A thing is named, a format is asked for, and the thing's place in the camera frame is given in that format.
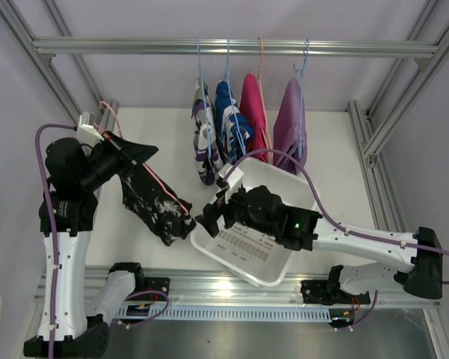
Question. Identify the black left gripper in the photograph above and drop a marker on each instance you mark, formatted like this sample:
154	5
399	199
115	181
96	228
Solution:
129	154

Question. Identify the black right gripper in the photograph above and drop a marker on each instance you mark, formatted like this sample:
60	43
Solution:
211	214

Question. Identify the black white patterned trousers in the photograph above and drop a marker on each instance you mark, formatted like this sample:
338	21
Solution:
144	197

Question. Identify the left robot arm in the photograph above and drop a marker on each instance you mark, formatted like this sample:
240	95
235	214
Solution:
71	327

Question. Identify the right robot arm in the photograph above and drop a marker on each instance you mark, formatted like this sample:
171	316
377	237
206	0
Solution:
410	260

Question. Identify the purple camouflage trousers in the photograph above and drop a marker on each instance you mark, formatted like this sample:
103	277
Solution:
207	170

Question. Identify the blue white patterned trousers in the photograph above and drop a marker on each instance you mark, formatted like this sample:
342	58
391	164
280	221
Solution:
226	127

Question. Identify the lilac purple trousers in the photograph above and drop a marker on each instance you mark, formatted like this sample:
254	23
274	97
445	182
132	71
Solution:
289	131

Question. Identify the magenta trousers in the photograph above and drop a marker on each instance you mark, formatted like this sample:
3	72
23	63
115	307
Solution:
251	107

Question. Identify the white plastic basket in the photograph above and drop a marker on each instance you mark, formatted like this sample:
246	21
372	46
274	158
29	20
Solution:
250	254

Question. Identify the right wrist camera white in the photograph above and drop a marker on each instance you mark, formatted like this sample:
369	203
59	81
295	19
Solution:
230	179

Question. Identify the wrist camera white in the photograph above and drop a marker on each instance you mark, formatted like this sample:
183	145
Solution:
230	179
86	131

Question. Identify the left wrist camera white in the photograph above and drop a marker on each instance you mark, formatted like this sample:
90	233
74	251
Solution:
86	131

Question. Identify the left aluminium frame post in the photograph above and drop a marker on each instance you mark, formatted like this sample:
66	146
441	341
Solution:
13	20

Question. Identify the aluminium frame post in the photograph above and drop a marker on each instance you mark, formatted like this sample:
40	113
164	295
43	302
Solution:
13	20
373	127

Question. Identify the front aluminium rail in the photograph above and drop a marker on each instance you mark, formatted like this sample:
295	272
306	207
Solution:
219	288

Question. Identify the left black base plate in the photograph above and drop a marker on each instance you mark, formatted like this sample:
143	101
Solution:
161	284

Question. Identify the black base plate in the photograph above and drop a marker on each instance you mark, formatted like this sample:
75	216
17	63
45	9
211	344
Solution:
327	293
161	284

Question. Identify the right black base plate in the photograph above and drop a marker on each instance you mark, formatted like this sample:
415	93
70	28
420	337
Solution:
327	293

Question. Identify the slotted cable duct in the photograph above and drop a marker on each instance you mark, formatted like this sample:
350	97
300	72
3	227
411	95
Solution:
136	313

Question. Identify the aluminium hanging rail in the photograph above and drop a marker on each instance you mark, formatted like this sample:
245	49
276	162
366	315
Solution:
181	46

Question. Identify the right aluminium frame post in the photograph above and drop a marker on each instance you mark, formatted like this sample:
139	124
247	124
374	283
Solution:
373	127

